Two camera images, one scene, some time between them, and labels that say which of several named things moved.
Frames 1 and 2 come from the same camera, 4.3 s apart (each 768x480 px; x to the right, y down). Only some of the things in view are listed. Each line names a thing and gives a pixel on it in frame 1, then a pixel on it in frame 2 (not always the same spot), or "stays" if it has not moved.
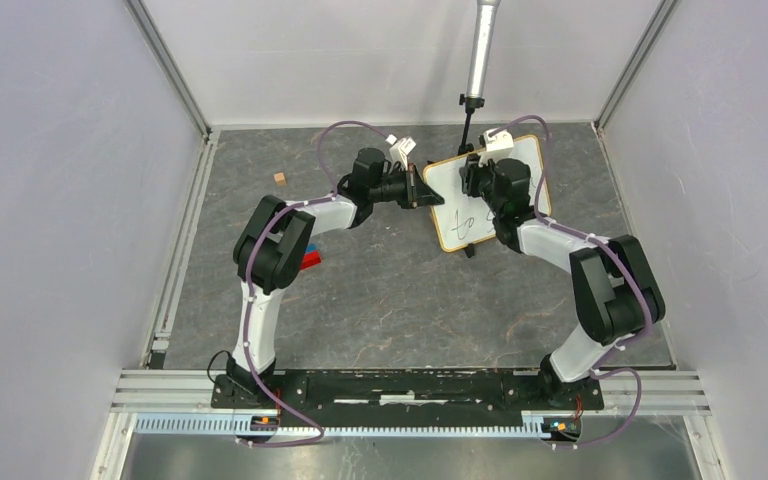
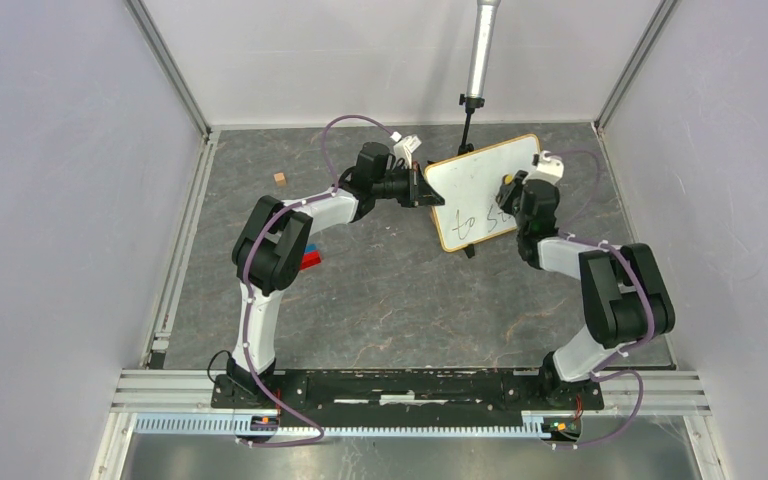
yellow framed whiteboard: (465, 220) stays
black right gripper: (471, 172) to (506, 191)
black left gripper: (417, 192) stays
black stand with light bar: (485, 20) stays
